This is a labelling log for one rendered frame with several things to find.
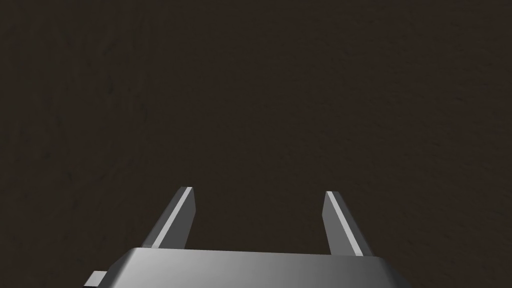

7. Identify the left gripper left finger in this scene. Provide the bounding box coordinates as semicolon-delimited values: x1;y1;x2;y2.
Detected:
141;186;197;250

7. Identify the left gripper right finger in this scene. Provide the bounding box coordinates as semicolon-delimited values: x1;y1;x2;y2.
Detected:
321;190;375;257

